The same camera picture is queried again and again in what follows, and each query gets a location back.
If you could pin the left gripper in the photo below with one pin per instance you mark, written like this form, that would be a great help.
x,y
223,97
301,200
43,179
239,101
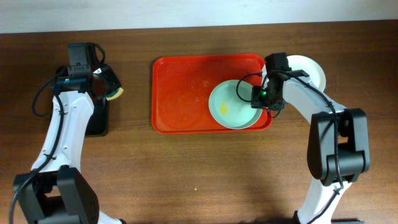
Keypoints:
x,y
109,80

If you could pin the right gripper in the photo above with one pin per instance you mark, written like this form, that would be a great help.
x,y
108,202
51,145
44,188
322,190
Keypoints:
x,y
261,101

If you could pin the green yellow sponge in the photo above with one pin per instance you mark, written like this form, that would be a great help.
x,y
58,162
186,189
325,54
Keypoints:
x,y
115,94

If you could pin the light green plate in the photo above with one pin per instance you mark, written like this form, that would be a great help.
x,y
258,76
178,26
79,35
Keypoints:
x,y
228,110

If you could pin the white plate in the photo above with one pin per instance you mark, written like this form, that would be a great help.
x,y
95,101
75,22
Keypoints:
x,y
308,65

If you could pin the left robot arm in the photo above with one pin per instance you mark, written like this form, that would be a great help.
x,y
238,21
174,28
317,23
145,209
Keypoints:
x,y
54,191

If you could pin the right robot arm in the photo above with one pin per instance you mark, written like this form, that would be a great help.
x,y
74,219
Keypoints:
x,y
338,144

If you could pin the black tray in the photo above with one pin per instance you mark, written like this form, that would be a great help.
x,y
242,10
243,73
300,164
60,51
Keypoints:
x,y
98,121

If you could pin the red plastic tray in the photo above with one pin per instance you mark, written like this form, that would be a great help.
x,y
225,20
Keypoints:
x,y
181,87

